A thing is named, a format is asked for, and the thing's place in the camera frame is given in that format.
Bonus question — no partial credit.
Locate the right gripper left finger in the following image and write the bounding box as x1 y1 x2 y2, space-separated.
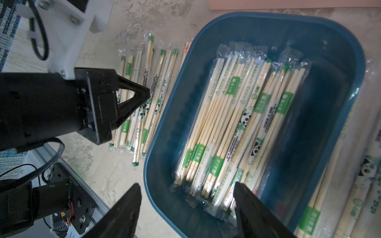
84 183 142 238

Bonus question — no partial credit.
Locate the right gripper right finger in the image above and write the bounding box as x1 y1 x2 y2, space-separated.
233 183 295 238

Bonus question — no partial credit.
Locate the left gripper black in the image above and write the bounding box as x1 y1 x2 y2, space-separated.
1 68 150 150

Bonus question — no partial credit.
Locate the chopsticks pair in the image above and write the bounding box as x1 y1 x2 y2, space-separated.
295 88 364 238
334 117 381 238

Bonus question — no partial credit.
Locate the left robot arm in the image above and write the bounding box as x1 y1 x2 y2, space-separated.
1 68 150 238

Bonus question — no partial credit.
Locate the pink desktop file organizer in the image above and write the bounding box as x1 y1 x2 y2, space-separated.
208 0 381 11

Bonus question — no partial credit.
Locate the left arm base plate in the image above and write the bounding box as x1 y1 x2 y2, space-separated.
48 163 96 238

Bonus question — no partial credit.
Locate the aluminium front rail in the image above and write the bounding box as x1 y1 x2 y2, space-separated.
44 158 109 238

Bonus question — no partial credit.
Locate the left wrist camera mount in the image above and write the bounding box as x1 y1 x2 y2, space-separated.
16 1 113 80

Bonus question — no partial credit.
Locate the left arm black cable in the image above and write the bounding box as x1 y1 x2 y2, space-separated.
26 0 50 61

